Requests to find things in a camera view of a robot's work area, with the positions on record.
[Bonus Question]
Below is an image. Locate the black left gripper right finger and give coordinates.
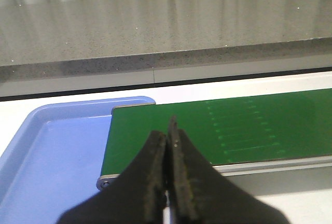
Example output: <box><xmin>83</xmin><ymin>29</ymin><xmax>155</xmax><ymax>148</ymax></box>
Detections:
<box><xmin>165</xmin><ymin>116</ymin><xmax>289</xmax><ymax>223</ymax></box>

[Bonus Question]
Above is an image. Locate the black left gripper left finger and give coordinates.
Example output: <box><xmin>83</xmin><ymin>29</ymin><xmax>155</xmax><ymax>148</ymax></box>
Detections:
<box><xmin>57</xmin><ymin>131</ymin><xmax>167</xmax><ymax>223</ymax></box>

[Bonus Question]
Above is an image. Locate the blue plastic tray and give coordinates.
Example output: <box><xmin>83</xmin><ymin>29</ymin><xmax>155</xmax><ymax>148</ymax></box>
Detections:
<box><xmin>1</xmin><ymin>96</ymin><xmax>154</xmax><ymax>223</ymax></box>

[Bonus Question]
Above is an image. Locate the green conveyor belt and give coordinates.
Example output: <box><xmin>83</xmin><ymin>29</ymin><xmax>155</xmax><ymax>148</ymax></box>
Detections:
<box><xmin>101</xmin><ymin>89</ymin><xmax>331</xmax><ymax>175</ymax></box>

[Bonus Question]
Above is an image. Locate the grey stone countertop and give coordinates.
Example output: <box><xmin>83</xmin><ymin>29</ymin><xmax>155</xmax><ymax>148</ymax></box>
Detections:
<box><xmin>1</xmin><ymin>0</ymin><xmax>331</xmax><ymax>83</ymax></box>

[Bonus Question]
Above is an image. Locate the aluminium conveyor frame rail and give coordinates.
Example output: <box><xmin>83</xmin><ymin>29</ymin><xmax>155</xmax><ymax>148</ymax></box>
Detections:
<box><xmin>97</xmin><ymin>155</ymin><xmax>332</xmax><ymax>191</ymax></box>

